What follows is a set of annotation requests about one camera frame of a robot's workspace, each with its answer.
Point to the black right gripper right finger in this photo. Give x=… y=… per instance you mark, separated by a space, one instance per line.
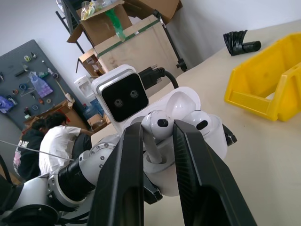
x=200 y=183

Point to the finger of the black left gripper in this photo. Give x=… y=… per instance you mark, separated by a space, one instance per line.
x=230 y=136
x=151 y=191

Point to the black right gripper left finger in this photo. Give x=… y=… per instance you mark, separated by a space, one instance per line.
x=122 y=176

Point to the white earbuds charging case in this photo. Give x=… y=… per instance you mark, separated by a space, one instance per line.
x=212 y=146

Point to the white earbud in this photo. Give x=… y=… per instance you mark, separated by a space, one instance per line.
x=152 y=128
x=195 y=117

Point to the yellow plastic bin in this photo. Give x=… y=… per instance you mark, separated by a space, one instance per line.
x=254 y=106

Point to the small labelled cardboard box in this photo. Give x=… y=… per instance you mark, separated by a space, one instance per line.
x=91 y=63

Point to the open brown cardboard box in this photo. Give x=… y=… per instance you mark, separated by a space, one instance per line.
x=98 y=30

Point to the person in white shirt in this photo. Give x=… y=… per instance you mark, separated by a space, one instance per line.
x=58 y=146

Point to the blue water bottle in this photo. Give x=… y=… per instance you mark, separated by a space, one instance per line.
x=94 y=108

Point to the brown wooden workbench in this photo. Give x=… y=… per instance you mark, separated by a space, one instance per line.
x=70 y=110

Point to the black tape-wrapped angled piece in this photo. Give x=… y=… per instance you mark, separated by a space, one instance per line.
x=235 y=42

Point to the white water dispenser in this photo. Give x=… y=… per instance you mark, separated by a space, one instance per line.
x=83 y=88

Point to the person in black hoodie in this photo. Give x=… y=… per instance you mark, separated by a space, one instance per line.
x=26 y=153

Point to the black stand pole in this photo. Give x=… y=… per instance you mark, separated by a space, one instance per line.
x=174 y=49

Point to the grey tool pegboard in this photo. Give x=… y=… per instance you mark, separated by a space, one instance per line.
x=14 y=77

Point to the green plastic bag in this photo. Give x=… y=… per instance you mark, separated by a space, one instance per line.
x=116 y=26

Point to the clear bag of yellow items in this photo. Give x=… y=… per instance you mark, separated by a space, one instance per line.
x=88 y=9

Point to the white robot head camera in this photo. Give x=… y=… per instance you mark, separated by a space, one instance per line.
x=105 y=80

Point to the black metal shelf frame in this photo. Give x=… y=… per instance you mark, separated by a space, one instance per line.
x=70 y=16

